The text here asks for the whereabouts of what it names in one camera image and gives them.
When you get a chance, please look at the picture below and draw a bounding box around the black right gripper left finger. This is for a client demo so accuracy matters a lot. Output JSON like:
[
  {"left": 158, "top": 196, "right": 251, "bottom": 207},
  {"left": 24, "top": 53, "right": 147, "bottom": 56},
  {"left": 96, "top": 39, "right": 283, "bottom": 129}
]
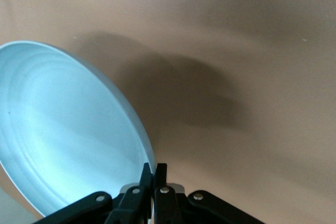
[{"left": 34, "top": 162, "right": 153, "bottom": 224}]

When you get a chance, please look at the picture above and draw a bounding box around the blue plate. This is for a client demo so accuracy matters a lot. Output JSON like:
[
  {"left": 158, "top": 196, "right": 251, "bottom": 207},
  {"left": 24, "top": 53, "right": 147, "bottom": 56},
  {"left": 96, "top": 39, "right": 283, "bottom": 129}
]
[{"left": 0, "top": 40, "right": 155, "bottom": 218}]

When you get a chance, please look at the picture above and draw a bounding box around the brown table cloth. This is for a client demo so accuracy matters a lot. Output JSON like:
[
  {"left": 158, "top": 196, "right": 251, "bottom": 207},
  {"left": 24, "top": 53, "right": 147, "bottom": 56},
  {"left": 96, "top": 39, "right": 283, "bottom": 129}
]
[{"left": 0, "top": 0, "right": 336, "bottom": 224}]

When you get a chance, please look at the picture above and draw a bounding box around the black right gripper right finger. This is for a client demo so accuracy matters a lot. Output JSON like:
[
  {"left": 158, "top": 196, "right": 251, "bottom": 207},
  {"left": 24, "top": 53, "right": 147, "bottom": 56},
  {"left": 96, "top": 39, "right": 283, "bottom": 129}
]
[{"left": 153, "top": 163, "right": 266, "bottom": 224}]

